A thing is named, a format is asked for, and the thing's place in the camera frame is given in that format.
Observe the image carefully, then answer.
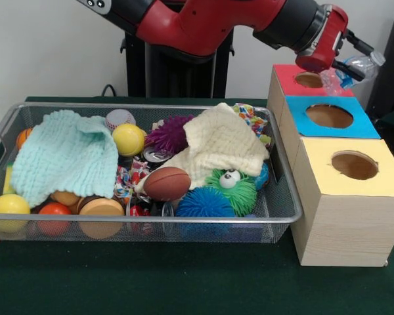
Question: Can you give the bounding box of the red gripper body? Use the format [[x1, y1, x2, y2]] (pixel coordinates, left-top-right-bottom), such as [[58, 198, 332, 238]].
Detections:
[[295, 3, 349, 72]]

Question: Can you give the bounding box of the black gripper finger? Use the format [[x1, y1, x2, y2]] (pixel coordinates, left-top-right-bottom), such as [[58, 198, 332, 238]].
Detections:
[[343, 28, 375, 56], [334, 58, 366, 83]]

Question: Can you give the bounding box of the clear plastic bottle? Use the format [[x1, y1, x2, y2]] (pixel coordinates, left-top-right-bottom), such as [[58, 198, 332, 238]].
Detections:
[[318, 49, 387, 98]]

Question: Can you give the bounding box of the cream knitted cloth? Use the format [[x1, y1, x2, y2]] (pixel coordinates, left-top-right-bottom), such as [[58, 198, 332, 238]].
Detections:
[[133, 102, 271, 194]]

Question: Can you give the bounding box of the wooden three-hole box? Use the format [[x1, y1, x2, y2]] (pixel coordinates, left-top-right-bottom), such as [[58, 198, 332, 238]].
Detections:
[[267, 64, 394, 267]]

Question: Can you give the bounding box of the silver mesh bin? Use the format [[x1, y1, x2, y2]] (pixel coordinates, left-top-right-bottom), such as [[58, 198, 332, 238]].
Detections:
[[0, 101, 303, 244]]

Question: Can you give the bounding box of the green spiky toy with eyes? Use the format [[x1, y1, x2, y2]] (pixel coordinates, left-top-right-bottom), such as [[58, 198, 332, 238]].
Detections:
[[204, 167, 259, 217]]

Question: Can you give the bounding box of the purple spiky ball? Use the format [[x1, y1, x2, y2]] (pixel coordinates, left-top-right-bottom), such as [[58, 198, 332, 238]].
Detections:
[[144, 114, 195, 154]]

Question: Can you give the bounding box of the blue spiky ball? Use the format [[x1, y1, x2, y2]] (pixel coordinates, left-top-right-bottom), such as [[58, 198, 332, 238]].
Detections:
[[175, 187, 236, 218]]

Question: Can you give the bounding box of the silver drink can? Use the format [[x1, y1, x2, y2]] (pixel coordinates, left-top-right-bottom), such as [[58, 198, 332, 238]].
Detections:
[[143, 146, 172, 162]]

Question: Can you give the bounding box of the brown toy football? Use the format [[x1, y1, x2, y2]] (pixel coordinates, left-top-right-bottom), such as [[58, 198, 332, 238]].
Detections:
[[142, 166, 192, 201]]

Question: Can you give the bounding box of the yellow ball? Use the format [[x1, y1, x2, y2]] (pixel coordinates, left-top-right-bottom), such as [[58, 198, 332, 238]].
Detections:
[[0, 193, 32, 233], [111, 123, 146, 157]]

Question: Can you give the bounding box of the white baseball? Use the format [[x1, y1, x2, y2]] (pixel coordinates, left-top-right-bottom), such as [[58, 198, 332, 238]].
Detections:
[[105, 110, 136, 132]]

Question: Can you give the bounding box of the mint green knitted cloth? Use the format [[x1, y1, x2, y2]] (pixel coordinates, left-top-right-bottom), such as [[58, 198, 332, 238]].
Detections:
[[10, 110, 120, 208]]

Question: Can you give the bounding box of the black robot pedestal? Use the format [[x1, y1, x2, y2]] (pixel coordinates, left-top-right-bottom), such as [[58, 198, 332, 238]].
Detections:
[[120, 26, 236, 98]]

